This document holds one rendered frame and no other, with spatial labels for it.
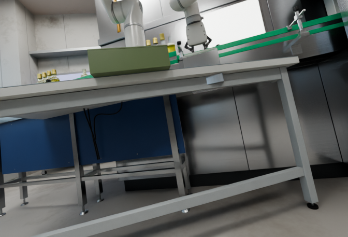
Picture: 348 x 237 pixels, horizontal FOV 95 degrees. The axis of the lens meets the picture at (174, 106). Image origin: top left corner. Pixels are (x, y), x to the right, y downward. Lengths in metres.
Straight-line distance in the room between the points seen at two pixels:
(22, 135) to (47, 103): 1.05
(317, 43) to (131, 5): 1.01
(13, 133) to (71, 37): 3.40
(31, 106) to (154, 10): 1.19
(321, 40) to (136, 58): 1.01
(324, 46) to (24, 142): 2.18
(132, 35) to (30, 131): 1.24
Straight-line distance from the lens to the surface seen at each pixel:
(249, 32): 1.37
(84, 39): 4.82
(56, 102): 0.78
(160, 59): 0.67
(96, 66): 0.67
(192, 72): 0.72
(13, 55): 4.54
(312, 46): 1.22
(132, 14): 0.87
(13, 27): 4.78
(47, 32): 5.17
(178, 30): 1.42
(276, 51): 1.15
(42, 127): 1.64
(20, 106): 0.84
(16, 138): 1.87
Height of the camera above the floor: 0.53
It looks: 5 degrees up
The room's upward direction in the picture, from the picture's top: 10 degrees counter-clockwise
